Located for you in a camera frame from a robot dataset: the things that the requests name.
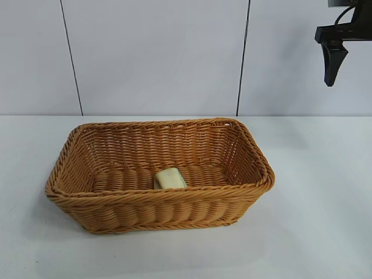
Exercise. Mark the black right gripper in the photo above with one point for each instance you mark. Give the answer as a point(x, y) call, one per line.
point(357, 32)

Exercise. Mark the pale yellow egg yolk pastry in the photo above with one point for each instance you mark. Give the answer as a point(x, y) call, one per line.
point(171, 178)

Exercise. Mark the brown woven wicker basket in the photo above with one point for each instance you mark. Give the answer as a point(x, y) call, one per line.
point(145, 209)

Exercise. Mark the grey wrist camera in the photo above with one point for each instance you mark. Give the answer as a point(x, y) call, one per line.
point(348, 3)

